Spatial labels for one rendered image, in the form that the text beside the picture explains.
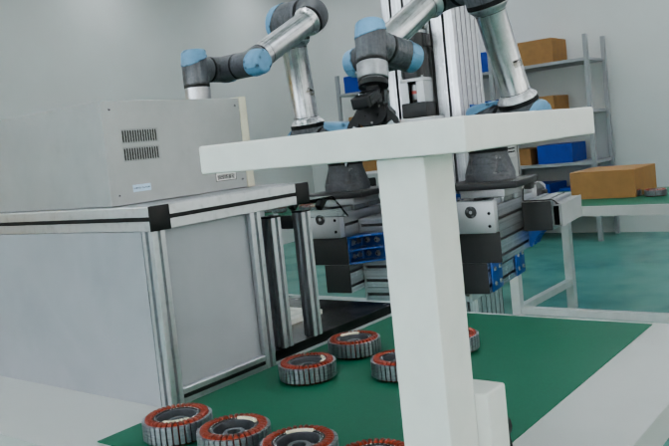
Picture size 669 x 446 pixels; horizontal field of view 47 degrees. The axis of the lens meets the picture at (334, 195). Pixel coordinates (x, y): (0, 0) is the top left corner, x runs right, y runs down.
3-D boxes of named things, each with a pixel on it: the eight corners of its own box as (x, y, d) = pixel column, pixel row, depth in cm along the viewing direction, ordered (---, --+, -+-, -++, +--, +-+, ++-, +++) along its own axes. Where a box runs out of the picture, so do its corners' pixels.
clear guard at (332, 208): (278, 218, 213) (276, 196, 212) (348, 216, 198) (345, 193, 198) (188, 237, 187) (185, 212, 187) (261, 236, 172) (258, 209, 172)
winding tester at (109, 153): (135, 193, 205) (125, 115, 203) (255, 185, 178) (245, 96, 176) (-6, 213, 174) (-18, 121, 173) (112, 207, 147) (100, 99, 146)
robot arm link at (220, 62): (251, 80, 234) (225, 80, 225) (225, 85, 241) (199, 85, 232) (249, 53, 233) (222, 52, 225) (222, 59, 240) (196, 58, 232)
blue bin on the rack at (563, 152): (553, 161, 820) (552, 143, 819) (586, 158, 799) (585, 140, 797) (538, 164, 786) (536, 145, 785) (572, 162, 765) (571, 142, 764)
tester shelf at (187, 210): (120, 210, 214) (118, 194, 213) (310, 202, 172) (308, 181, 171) (-38, 235, 179) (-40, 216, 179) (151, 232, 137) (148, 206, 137)
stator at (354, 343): (389, 354, 160) (387, 336, 159) (336, 363, 157) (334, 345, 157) (371, 342, 170) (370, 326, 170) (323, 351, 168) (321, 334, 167)
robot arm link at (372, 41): (394, 20, 186) (368, 10, 180) (397, 63, 183) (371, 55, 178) (371, 32, 191) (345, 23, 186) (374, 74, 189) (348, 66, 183)
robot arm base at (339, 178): (338, 188, 270) (335, 160, 269) (377, 186, 262) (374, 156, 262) (317, 193, 257) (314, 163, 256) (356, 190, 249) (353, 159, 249)
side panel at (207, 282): (266, 363, 163) (249, 211, 161) (277, 365, 161) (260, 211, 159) (161, 407, 141) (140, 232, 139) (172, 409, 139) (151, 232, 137)
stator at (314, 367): (277, 389, 144) (275, 369, 144) (281, 371, 155) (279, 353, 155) (337, 383, 144) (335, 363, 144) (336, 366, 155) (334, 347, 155)
